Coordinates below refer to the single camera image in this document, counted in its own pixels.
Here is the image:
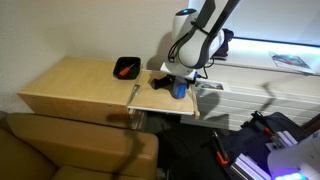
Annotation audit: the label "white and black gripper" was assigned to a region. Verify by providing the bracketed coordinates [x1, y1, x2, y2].
[160, 62, 196, 80]

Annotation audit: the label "black plastic tray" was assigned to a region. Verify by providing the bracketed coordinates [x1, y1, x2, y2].
[113, 57, 141, 80]

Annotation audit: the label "black object on windowsill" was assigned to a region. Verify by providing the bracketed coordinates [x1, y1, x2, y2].
[213, 28, 234, 60]

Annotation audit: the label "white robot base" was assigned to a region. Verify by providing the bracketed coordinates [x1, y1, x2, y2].
[267, 130, 320, 180]

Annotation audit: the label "aluminium profile rails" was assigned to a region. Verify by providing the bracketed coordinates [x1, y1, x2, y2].
[230, 131, 297, 180]

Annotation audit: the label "magazine on windowsill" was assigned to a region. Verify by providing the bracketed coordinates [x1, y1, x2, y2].
[268, 51, 314, 74]

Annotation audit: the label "orange handled screwdriver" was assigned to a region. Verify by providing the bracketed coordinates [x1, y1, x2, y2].
[118, 64, 134, 77]

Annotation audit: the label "colourful leaflet on windowsill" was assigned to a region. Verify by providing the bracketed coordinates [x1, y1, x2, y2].
[195, 81, 230, 91]

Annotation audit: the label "orange black clamp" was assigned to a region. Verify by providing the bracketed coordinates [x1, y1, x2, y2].
[212, 131, 229, 166]

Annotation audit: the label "tan leather sofa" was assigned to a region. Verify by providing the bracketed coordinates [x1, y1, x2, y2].
[0, 113, 158, 180]

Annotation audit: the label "light wood nightstand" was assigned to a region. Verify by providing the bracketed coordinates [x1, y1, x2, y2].
[18, 57, 200, 129]

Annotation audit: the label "white radiator cover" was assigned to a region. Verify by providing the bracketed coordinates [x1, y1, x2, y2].
[181, 65, 320, 130]

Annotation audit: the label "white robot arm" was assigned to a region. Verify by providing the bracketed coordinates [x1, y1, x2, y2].
[160, 0, 240, 80]

